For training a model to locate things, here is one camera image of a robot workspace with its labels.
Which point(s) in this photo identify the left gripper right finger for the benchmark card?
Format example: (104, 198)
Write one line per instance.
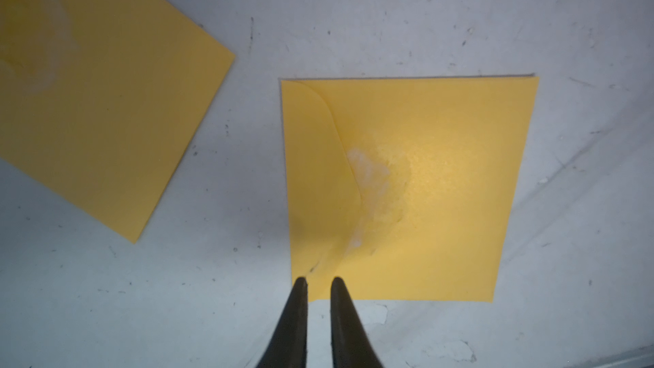
(350, 345)

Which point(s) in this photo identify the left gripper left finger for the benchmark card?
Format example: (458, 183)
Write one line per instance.
(288, 345)

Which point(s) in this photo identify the yellow envelope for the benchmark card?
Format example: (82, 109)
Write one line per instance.
(101, 98)
(403, 187)

